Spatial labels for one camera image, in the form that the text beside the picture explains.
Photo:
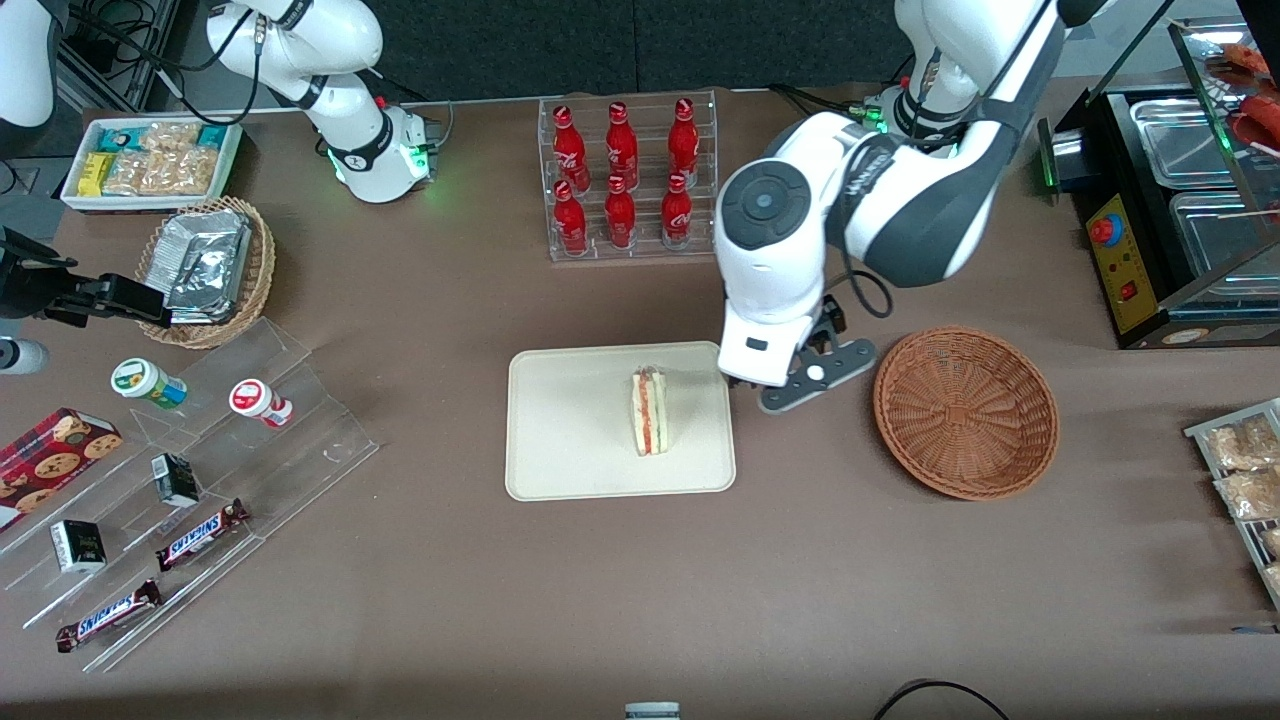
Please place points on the black food warmer cabinet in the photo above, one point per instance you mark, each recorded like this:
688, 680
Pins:
1125, 270

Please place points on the brown wicker basket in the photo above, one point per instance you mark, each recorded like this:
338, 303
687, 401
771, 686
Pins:
965, 410

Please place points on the red tartan cookie box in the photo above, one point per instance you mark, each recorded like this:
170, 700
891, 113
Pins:
50, 460

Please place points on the clear acrylic bottle rack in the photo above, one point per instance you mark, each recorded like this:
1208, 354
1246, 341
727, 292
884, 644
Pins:
640, 255

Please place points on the clear cracker snack packet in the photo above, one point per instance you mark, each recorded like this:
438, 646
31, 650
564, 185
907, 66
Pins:
1240, 445
1250, 495

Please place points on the light wicker basket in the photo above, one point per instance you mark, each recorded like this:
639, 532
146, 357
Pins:
255, 270

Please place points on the triangle cut sandwich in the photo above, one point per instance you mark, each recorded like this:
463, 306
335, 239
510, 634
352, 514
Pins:
650, 415

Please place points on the beige plastic tray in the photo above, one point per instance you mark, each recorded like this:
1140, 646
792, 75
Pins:
580, 430

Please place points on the small grey white object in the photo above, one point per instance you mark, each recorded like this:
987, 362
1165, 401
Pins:
652, 711

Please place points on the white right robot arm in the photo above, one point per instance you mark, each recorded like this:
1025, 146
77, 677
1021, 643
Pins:
350, 40

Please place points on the red lid small jar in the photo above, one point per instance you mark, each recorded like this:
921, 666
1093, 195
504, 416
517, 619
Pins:
255, 400

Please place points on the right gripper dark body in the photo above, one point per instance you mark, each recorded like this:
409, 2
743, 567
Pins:
38, 291

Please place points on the red soda cans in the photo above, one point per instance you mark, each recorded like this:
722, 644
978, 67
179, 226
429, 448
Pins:
570, 222

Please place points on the yellow snack packet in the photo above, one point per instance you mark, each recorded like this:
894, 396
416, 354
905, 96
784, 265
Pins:
95, 173

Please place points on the crumpled foil wrapped packet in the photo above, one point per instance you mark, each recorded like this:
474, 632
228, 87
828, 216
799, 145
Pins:
210, 278

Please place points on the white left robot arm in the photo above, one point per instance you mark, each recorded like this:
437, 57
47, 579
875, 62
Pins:
900, 200

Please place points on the red sausages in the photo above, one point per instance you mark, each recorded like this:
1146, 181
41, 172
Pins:
1250, 75

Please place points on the green lid small jar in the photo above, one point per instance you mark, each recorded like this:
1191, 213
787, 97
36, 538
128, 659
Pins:
145, 382

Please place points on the white snack tray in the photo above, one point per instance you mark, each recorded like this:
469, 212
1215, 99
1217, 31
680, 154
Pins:
75, 200

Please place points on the clear nut snack packet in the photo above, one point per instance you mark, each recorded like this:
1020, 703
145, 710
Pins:
170, 135
128, 173
182, 172

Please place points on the red cola bottle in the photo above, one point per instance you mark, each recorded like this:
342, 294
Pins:
677, 212
568, 140
620, 215
683, 130
621, 135

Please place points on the small black drink carton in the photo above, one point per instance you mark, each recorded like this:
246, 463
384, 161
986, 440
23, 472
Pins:
176, 480
78, 546

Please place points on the clear acrylic stepped display stand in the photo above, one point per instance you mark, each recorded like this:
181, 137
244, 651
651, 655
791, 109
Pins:
130, 560
320, 450

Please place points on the teal snack packet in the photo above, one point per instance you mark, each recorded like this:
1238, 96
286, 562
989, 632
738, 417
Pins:
120, 136
212, 135

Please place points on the steel food pan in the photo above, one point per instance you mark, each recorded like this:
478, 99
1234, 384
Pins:
1180, 140
1225, 235

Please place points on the Snickers chocolate bar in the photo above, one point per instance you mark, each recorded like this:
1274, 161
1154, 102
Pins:
108, 615
200, 535

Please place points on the ribbed aluminium foil container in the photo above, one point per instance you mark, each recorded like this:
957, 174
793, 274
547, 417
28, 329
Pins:
182, 228

